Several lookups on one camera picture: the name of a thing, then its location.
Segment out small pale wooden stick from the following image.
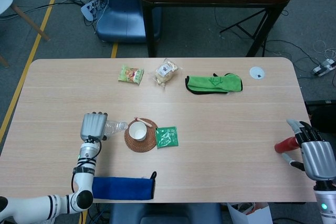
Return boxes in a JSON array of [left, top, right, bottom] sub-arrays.
[[134, 117, 152, 127]]

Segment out blue machine base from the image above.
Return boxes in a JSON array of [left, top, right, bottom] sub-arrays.
[[96, 0, 161, 44]]

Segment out blue microfiber cloth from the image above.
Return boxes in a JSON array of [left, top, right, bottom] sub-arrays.
[[91, 170, 158, 200]]

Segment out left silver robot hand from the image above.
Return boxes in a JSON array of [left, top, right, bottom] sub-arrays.
[[79, 112, 109, 141]]

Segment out green microfiber cloth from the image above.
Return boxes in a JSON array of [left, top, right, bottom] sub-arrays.
[[184, 72, 244, 95]]

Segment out green snack packet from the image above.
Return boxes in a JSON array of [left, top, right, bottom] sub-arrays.
[[118, 65, 145, 86]]

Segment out green tea sachet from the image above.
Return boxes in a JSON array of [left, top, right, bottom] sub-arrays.
[[155, 126, 180, 149]]

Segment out grey power strip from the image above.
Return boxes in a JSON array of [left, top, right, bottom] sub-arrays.
[[311, 58, 336, 77]]

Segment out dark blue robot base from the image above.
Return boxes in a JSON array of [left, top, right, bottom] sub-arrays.
[[109, 202, 223, 224]]

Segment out red cylindrical object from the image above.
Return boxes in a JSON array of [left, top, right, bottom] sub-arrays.
[[274, 136, 299, 154]]

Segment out clear bag of bread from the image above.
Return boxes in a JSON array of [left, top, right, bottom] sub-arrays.
[[150, 58, 183, 90]]

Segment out white paper bag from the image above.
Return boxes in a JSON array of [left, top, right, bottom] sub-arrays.
[[227, 202, 274, 224]]

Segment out brown woven round coaster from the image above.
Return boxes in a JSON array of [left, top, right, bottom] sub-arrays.
[[124, 118, 160, 153]]

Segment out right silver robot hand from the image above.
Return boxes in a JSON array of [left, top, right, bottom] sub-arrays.
[[282, 119, 336, 182]]

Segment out clear plastic bottle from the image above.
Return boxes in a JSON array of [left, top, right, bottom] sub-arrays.
[[104, 120, 129, 141]]

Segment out white paper cup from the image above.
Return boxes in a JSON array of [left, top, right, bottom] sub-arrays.
[[128, 121, 147, 141]]

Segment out white power strip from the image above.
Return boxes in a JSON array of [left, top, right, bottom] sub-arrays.
[[80, 0, 112, 22]]

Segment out black box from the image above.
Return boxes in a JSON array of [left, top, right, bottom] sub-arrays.
[[305, 100, 336, 133]]

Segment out black tripod stand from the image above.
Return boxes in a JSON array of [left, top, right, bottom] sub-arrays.
[[219, 8, 275, 57]]

